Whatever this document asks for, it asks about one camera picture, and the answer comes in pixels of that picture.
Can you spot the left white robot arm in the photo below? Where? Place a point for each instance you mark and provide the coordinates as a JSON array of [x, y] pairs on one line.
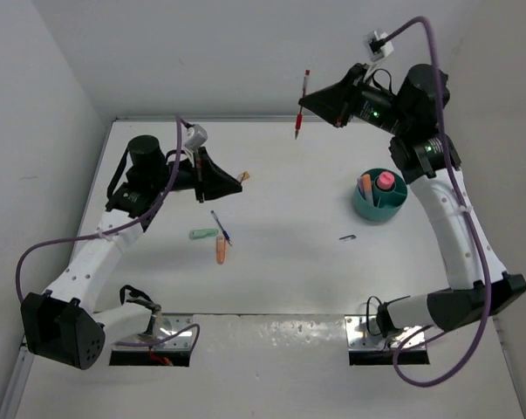
[[60, 323]]

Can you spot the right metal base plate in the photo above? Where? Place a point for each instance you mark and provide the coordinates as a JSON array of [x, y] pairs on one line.
[[363, 335]]

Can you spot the orange highlighter lower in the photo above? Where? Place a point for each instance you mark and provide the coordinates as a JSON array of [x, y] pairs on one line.
[[220, 249]]

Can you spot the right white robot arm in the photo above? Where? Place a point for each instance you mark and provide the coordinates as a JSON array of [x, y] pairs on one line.
[[431, 168]]

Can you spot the green highlighter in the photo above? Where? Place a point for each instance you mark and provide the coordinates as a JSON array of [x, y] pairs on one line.
[[202, 233]]

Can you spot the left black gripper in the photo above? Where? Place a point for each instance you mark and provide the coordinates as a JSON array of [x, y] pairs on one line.
[[214, 182]]

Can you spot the pink capped glue bottle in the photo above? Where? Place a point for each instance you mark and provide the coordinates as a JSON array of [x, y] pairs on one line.
[[385, 181]]

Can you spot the metal base plate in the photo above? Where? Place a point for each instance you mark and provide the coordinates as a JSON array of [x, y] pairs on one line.
[[363, 335], [177, 332]]

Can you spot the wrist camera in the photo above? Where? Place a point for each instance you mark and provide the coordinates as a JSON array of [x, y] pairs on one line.
[[196, 138], [377, 46]]

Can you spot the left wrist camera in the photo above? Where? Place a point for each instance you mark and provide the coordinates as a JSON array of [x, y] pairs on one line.
[[196, 138]]

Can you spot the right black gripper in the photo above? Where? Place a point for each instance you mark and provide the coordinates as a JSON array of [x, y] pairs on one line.
[[336, 102]]

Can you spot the purple highlighter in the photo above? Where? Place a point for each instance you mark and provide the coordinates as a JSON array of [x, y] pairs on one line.
[[368, 196]]

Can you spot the blue ballpoint pen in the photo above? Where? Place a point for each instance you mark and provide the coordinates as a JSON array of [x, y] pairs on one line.
[[221, 227]]

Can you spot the grey orange highlighter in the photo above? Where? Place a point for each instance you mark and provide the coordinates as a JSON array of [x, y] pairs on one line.
[[365, 183]]

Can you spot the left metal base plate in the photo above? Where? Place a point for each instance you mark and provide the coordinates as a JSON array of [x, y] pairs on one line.
[[177, 332]]

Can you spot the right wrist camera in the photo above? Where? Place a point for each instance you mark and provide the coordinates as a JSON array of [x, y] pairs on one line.
[[377, 46]]

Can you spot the teal round organizer container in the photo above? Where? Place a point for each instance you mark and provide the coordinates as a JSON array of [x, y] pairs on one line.
[[386, 204]]

